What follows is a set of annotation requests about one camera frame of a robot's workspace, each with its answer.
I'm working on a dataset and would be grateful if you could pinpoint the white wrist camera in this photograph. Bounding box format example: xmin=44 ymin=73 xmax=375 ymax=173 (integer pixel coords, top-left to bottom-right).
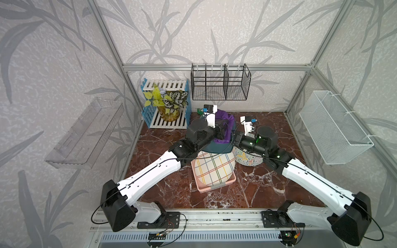
xmin=240 ymin=116 xmax=257 ymax=136
xmin=203 ymin=104 xmax=218 ymax=128

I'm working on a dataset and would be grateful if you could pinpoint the potted plant in yellow pot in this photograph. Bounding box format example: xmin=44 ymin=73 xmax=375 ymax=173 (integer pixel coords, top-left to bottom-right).
xmin=143 ymin=85 xmax=188 ymax=122

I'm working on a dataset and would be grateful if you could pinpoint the white mesh wall basket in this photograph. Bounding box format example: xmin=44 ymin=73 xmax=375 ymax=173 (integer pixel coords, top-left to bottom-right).
xmin=299 ymin=91 xmax=374 ymax=165

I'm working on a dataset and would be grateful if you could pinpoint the plaid striped white plate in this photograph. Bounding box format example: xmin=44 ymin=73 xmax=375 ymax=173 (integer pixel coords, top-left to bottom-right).
xmin=193 ymin=150 xmax=236 ymax=188

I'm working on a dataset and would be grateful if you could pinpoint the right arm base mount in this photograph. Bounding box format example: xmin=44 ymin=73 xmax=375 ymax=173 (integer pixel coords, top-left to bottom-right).
xmin=261 ymin=200 xmax=306 ymax=228

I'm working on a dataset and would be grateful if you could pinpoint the black wire wall rack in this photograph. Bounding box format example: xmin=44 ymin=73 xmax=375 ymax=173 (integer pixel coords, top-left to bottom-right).
xmin=190 ymin=64 xmax=252 ymax=101

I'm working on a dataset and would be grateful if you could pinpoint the dark green square plate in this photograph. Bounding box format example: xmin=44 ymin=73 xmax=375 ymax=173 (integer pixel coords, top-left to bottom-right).
xmin=202 ymin=141 xmax=233 ymax=154

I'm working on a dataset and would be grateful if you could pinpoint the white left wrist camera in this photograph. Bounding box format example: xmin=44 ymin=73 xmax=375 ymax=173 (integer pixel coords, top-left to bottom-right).
xmin=203 ymin=104 xmax=218 ymax=128

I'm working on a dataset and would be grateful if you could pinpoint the clear acrylic wall shelf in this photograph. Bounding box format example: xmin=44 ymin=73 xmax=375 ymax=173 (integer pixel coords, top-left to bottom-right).
xmin=44 ymin=97 xmax=125 ymax=169

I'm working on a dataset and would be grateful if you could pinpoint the pink perforated plastic basket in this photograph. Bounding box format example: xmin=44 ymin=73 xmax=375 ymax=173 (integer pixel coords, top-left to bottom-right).
xmin=190 ymin=156 xmax=238 ymax=194

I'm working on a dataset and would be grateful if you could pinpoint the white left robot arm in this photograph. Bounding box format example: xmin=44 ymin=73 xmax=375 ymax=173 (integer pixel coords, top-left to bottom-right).
xmin=99 ymin=118 xmax=229 ymax=232

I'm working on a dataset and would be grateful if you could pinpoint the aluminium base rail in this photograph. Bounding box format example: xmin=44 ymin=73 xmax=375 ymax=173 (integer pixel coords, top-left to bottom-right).
xmin=84 ymin=209 xmax=347 ymax=248

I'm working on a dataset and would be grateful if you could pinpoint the aluminium frame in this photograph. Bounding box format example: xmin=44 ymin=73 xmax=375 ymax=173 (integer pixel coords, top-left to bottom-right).
xmin=87 ymin=1 xmax=397 ymax=178

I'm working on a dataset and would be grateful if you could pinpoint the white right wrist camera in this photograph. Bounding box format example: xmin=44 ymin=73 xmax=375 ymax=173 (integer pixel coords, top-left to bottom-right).
xmin=240 ymin=116 xmax=257 ymax=136

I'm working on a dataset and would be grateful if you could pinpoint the purple cloth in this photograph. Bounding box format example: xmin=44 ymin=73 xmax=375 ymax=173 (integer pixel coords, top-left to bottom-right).
xmin=214 ymin=110 xmax=236 ymax=144

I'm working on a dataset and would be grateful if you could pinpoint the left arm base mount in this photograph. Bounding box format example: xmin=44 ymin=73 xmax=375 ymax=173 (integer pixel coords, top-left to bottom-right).
xmin=136 ymin=201 xmax=181 ymax=230

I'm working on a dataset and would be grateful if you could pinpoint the blue white slatted crate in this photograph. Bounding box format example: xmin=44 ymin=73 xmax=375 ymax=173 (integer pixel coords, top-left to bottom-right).
xmin=141 ymin=79 xmax=191 ymax=129

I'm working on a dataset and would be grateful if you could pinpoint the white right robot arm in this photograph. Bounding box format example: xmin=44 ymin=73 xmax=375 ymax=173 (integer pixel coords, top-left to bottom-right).
xmin=233 ymin=126 xmax=375 ymax=247

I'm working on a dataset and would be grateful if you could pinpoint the colourful squiggle round plate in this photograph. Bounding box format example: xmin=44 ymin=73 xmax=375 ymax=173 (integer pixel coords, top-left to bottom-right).
xmin=233 ymin=147 xmax=263 ymax=167

